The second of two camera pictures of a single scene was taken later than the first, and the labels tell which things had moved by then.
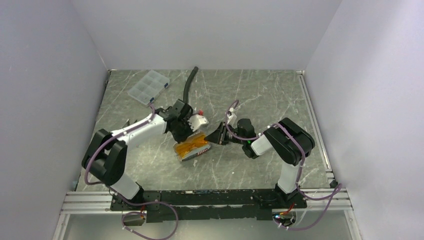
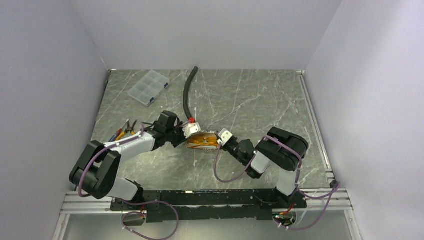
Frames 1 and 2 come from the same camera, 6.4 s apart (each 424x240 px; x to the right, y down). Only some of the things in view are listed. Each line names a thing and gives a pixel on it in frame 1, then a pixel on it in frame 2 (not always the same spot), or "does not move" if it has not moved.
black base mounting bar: (253, 204) does not move
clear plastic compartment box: (149, 87) does not move
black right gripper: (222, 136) -> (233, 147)
